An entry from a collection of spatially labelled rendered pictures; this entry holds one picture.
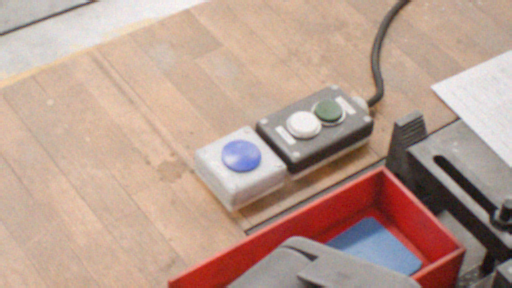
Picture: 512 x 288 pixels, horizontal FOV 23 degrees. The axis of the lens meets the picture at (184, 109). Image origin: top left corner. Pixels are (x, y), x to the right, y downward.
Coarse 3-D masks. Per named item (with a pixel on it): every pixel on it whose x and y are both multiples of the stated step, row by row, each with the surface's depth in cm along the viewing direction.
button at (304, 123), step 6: (294, 114) 130; (300, 114) 130; (306, 114) 130; (312, 114) 130; (294, 120) 129; (300, 120) 130; (306, 120) 130; (312, 120) 130; (294, 126) 129; (300, 126) 129; (306, 126) 129; (312, 126) 129; (300, 132) 129; (306, 132) 129; (312, 132) 129
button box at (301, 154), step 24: (408, 0) 148; (384, 24) 144; (312, 96) 133; (336, 96) 133; (264, 120) 130; (288, 120) 130; (360, 120) 131; (288, 144) 128; (312, 144) 128; (336, 144) 129; (360, 144) 132; (288, 168) 128; (312, 168) 130
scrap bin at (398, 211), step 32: (352, 192) 122; (384, 192) 124; (288, 224) 119; (320, 224) 122; (352, 224) 125; (384, 224) 125; (416, 224) 121; (224, 256) 115; (256, 256) 119; (448, 256) 116
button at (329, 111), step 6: (324, 102) 131; (330, 102) 131; (336, 102) 131; (318, 108) 131; (324, 108) 131; (330, 108) 131; (336, 108) 131; (318, 114) 130; (324, 114) 130; (330, 114) 130; (336, 114) 130; (324, 120) 130; (330, 120) 130; (336, 120) 130
